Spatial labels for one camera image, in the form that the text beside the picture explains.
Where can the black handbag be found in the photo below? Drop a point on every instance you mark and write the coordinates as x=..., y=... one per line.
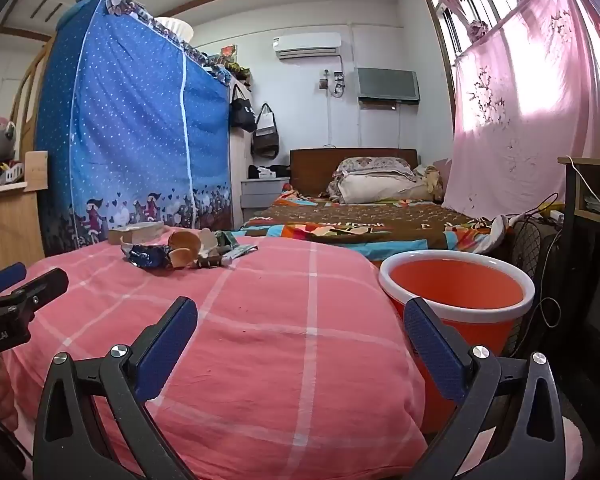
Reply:
x=242, y=115

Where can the beige wardrobe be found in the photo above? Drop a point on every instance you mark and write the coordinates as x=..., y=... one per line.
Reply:
x=237, y=160

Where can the orange bin with white rim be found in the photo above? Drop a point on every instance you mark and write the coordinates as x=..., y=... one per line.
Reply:
x=480, y=285

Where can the blue dotted fabric wardrobe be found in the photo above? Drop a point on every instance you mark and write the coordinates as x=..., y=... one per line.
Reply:
x=130, y=135

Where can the colourful clutter pile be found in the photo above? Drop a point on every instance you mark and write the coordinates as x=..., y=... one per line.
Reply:
x=230, y=62

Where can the floral patterned pillow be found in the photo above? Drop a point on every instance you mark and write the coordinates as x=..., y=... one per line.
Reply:
x=375, y=166

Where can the brown colourful bed sheet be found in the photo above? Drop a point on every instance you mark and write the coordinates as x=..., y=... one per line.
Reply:
x=370, y=220

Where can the wooden bed headboard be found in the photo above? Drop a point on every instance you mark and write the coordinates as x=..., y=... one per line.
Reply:
x=312, y=170

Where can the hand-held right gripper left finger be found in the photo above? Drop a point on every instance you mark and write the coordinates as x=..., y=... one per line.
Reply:
x=165, y=350

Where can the pink checked blanket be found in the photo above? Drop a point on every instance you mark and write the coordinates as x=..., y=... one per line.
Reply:
x=280, y=360

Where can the white air conditioner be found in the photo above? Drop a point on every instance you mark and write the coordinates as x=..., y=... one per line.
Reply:
x=307, y=42

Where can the small white tray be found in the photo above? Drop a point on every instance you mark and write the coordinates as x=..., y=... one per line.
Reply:
x=12, y=174

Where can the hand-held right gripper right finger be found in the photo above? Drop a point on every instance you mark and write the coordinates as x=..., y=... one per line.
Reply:
x=435, y=355

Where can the arched wooden frame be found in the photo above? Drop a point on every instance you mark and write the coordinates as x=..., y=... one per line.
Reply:
x=27, y=85

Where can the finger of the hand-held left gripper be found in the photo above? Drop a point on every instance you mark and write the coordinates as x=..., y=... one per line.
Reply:
x=40, y=287
x=5, y=275

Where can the cream pillow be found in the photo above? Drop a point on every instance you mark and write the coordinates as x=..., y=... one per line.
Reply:
x=380, y=190

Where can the black item on nightstand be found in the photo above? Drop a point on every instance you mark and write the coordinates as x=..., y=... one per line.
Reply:
x=267, y=169

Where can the white plastic basket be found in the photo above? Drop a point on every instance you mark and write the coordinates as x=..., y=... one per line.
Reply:
x=177, y=27

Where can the wooden desk with black legs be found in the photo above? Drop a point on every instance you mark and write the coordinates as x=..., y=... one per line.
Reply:
x=595, y=164

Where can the green and white wrapper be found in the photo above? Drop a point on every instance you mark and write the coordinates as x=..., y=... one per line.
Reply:
x=235, y=251

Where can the pink hanging sheet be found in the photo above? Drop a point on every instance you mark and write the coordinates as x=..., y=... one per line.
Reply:
x=520, y=110

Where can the black mesh fan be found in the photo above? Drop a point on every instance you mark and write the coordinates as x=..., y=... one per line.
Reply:
x=527, y=255

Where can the brown and white tote bag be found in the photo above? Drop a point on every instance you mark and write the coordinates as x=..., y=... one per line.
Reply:
x=265, y=140

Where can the light wooden cabinet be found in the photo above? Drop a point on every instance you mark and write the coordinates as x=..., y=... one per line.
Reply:
x=5, y=225

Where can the person's left hand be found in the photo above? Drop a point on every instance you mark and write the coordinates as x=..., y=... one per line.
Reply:
x=4, y=390

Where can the grey wall television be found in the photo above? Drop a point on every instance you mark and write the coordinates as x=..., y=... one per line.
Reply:
x=387, y=84

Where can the cardboard tape roll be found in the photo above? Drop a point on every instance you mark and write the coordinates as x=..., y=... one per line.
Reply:
x=140, y=232

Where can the yellowish crumpled cloth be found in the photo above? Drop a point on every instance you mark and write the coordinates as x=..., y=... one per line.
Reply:
x=432, y=180

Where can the grey nightstand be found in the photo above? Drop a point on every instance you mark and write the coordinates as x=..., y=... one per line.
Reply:
x=262, y=192

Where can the white eggshell piece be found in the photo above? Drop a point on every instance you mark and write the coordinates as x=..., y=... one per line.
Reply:
x=207, y=241

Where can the dark blue foil wrapper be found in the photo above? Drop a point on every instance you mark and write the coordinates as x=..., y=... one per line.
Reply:
x=147, y=256

